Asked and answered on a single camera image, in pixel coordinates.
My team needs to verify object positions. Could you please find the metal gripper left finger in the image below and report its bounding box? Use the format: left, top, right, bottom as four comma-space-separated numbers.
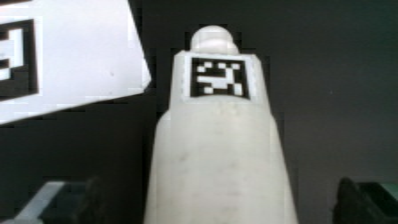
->
12, 178, 107, 224

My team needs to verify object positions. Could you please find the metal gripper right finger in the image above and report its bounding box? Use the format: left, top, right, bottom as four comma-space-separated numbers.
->
333, 177, 398, 224

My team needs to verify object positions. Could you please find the white cylindrical table leg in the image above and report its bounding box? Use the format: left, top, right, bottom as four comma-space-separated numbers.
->
145, 25, 299, 224

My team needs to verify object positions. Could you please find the white marker tag sheet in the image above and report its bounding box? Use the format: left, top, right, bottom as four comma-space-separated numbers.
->
0, 0, 152, 124

